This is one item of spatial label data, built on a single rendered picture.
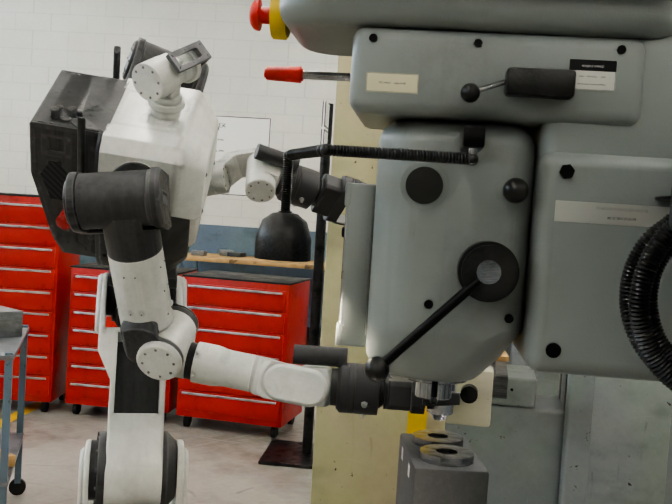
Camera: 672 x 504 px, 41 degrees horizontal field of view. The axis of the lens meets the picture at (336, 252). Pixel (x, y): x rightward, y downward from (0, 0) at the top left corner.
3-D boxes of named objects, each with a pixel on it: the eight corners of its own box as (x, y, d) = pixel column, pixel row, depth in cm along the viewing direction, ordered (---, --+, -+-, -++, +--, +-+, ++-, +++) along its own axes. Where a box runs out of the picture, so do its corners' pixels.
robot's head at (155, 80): (130, 104, 155) (132, 57, 149) (168, 86, 162) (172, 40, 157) (160, 119, 153) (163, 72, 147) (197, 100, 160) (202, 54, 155)
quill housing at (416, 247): (359, 383, 108) (377, 114, 106) (369, 355, 128) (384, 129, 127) (520, 396, 106) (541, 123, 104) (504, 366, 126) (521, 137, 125)
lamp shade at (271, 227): (249, 255, 118) (252, 208, 118) (302, 258, 120) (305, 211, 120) (260, 260, 111) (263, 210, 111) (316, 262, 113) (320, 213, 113)
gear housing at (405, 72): (346, 110, 104) (352, 23, 104) (361, 129, 129) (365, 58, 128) (643, 126, 101) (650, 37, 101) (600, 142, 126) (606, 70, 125)
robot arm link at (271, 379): (323, 411, 152) (245, 395, 153) (324, 404, 161) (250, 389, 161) (331, 373, 153) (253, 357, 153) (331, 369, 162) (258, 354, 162)
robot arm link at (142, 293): (117, 380, 154) (95, 268, 143) (140, 337, 166) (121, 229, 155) (183, 382, 153) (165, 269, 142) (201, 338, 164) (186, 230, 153)
